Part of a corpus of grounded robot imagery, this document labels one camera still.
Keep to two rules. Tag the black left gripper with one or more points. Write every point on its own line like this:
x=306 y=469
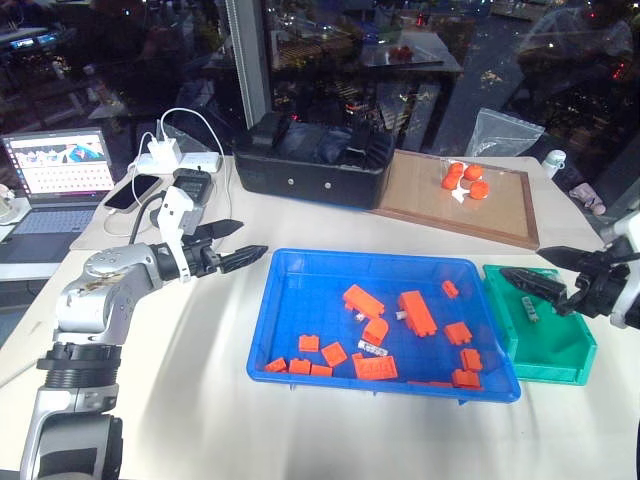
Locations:
x=201 y=260

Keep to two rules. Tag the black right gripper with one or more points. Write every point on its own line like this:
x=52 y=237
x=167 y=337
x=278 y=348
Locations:
x=600 y=290

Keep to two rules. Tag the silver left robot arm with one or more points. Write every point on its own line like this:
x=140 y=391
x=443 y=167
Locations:
x=100 y=300

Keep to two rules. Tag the green plastic tray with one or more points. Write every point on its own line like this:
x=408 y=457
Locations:
x=550 y=345

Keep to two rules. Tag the black device with display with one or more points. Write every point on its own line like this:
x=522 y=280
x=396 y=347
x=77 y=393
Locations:
x=192 y=184

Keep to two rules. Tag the pale pink small object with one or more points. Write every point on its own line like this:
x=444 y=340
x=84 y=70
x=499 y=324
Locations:
x=590 y=197

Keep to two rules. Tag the white power strip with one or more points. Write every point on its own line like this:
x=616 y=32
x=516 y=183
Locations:
x=200 y=161

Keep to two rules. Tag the black storage case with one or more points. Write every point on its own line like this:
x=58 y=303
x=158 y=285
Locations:
x=310 y=180

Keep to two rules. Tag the blue plastic tray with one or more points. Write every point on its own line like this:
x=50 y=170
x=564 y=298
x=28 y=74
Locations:
x=310 y=310

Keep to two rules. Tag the small orange building block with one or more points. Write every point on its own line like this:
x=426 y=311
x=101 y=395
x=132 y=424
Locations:
x=321 y=370
x=334 y=354
x=466 y=378
x=276 y=365
x=309 y=343
x=300 y=366
x=471 y=359
x=457 y=333
x=450 y=288

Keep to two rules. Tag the small white bottle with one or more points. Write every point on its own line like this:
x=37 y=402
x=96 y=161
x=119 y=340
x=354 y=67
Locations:
x=554 y=162

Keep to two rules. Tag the round orange toy piece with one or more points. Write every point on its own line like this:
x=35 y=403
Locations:
x=450 y=183
x=480 y=190
x=473 y=172
x=454 y=171

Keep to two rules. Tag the small clear plastic bag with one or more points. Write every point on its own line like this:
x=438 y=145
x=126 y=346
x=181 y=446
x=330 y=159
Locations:
x=495 y=175

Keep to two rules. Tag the black screen smartphone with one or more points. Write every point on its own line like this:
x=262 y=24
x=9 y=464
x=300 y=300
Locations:
x=132 y=192

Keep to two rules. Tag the white charger plug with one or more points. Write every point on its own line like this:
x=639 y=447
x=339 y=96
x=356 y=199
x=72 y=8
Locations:
x=165 y=148

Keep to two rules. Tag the long orange building block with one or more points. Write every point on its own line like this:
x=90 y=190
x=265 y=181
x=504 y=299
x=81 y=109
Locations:
x=363 y=301
x=417 y=312

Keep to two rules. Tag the wood framed cork board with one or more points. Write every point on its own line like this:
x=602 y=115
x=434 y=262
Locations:
x=425 y=205

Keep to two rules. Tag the large clear zip bag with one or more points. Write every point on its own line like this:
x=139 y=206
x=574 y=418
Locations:
x=502 y=132

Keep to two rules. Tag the white table cloth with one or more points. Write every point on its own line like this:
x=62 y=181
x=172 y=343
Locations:
x=200 y=400

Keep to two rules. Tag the curved orange building block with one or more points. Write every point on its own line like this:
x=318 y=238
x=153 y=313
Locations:
x=375 y=331

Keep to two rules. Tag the open grey laptop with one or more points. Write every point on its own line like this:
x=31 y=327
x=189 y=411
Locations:
x=55 y=200

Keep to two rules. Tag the wide orange studded block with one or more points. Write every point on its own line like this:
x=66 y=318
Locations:
x=377 y=367

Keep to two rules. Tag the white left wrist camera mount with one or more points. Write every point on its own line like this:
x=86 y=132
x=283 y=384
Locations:
x=175 y=210

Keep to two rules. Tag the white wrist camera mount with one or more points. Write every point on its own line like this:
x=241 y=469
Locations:
x=625 y=305
x=175 y=210

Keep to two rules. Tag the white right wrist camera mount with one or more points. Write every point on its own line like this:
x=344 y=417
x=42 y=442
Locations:
x=625 y=305

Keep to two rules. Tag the grey window frame post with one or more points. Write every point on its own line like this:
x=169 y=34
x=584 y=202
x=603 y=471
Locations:
x=247 y=65

